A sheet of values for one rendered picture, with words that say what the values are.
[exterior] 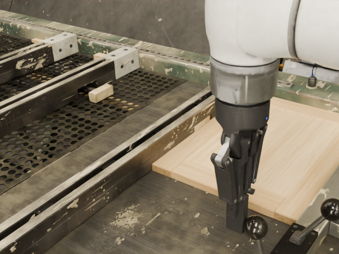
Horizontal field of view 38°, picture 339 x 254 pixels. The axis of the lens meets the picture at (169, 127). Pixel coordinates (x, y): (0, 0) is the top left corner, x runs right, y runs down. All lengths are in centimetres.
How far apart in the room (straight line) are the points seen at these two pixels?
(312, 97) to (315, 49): 88
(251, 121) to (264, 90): 5
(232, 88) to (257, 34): 9
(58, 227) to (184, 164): 34
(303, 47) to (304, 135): 75
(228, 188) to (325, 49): 26
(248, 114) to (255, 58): 8
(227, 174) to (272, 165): 49
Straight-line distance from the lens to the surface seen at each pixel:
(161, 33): 283
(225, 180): 69
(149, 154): 114
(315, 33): 55
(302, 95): 144
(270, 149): 122
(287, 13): 55
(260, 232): 76
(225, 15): 58
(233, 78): 61
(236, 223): 78
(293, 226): 95
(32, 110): 143
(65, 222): 99
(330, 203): 83
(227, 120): 65
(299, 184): 111
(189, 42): 271
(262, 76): 62
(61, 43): 187
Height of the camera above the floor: 227
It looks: 58 degrees down
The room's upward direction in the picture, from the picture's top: 77 degrees counter-clockwise
